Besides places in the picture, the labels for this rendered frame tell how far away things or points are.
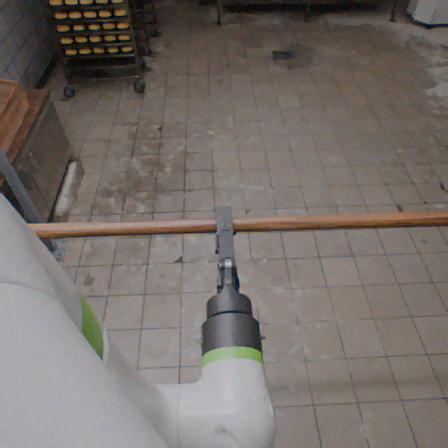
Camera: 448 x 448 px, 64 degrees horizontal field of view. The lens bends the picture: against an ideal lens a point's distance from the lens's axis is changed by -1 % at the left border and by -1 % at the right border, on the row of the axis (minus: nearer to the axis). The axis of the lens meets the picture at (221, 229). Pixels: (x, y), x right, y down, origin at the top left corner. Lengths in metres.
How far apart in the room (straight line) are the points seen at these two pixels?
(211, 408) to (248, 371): 0.07
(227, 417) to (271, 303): 1.52
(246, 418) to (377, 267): 1.85
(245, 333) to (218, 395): 0.10
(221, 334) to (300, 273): 1.60
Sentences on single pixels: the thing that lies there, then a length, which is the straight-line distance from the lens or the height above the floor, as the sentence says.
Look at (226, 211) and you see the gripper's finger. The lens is 0.71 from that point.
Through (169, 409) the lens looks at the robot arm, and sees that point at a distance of 0.51.
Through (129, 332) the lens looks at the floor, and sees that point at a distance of 1.96.
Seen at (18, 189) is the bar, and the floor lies 0.51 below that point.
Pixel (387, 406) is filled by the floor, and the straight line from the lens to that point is 1.93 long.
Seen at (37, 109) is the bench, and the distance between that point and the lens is 2.45.
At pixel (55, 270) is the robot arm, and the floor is 1.58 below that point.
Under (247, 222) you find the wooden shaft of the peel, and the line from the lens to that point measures 0.71.
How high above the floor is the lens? 1.74
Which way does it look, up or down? 50 degrees down
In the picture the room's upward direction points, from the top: straight up
